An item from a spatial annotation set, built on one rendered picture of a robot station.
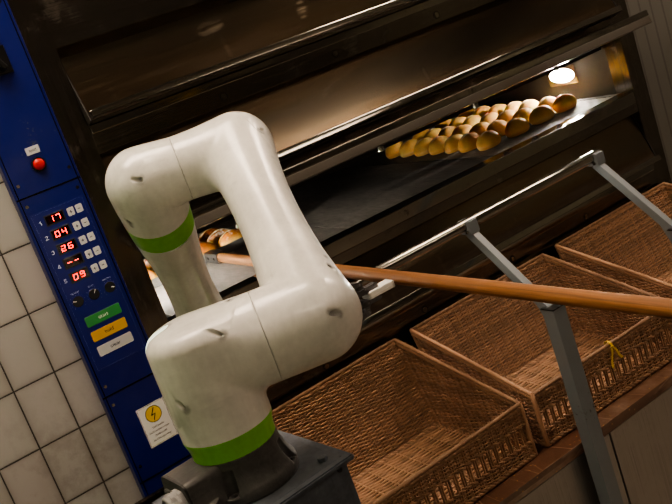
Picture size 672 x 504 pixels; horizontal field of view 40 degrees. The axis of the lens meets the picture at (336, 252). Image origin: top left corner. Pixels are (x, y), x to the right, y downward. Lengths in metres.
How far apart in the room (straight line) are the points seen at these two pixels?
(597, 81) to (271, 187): 2.17
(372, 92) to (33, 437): 1.27
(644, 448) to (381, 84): 1.21
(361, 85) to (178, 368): 1.55
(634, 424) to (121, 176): 1.56
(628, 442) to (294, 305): 1.50
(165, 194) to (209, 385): 0.42
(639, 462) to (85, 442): 1.41
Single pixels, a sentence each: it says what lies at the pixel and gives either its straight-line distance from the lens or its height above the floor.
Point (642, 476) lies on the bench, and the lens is 2.64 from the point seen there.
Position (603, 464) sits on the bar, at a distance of 2.43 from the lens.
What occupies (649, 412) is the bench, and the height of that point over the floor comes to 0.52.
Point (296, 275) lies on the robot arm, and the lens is 1.25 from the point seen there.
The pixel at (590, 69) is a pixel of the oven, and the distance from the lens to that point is 3.45.
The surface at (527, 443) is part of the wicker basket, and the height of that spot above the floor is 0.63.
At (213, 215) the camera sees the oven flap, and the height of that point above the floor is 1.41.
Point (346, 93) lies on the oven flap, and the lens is 2.61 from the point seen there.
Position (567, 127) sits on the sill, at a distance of 3.12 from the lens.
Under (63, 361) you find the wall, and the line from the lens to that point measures 2.30.
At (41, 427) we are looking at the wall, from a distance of 2.31.
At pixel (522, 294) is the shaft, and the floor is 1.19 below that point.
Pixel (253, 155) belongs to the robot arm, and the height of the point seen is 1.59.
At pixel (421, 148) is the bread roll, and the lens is 3.37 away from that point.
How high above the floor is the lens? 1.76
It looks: 14 degrees down
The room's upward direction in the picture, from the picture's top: 20 degrees counter-clockwise
